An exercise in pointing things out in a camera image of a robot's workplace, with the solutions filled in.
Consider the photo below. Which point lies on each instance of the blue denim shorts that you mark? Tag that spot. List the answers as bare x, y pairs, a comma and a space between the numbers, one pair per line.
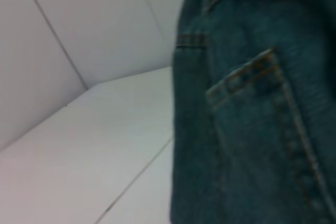
257, 119

